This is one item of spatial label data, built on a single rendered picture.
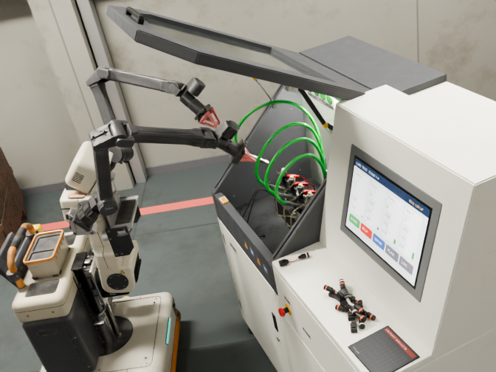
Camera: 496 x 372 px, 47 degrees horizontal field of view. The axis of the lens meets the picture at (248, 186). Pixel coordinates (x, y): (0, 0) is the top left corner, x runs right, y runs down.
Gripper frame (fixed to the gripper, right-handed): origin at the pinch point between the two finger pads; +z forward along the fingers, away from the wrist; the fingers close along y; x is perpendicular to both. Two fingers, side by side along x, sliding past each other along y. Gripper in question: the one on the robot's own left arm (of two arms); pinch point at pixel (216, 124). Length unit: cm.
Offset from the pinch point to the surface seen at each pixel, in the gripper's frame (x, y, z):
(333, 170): -31, -35, 47
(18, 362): 201, 1, -3
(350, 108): -54, -39, 35
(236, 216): 25.4, -7.1, 34.0
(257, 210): 28, 16, 41
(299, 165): 4, 39, 44
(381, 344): -13, -81, 90
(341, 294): -9, -65, 75
